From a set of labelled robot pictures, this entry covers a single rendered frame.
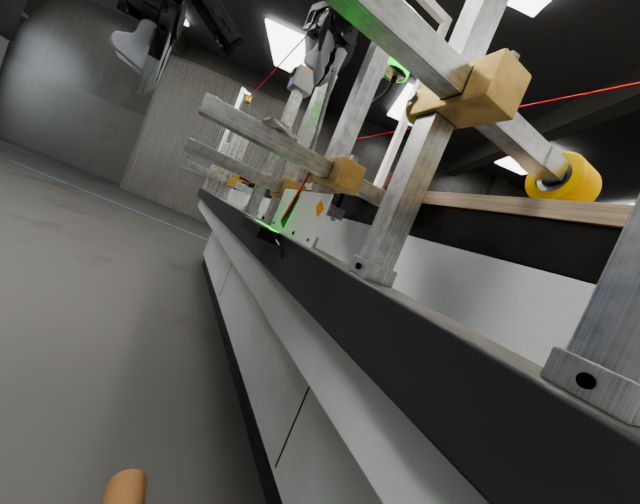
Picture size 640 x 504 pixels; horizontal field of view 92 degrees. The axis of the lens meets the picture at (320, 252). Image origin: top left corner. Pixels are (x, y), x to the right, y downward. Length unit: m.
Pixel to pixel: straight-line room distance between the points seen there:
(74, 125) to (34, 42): 1.80
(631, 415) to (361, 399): 0.24
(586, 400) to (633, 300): 0.06
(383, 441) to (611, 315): 0.22
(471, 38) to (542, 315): 0.36
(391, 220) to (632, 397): 0.26
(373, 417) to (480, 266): 0.31
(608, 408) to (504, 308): 0.30
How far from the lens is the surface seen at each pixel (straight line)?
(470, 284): 0.56
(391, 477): 0.36
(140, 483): 0.93
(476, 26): 0.49
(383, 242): 0.39
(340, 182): 0.55
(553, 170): 0.54
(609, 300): 0.25
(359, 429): 0.39
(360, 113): 0.66
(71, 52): 9.16
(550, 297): 0.51
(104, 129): 8.33
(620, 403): 0.24
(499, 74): 0.40
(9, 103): 9.58
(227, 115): 0.54
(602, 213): 0.52
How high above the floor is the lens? 0.73
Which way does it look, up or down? 3 degrees down
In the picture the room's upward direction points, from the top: 22 degrees clockwise
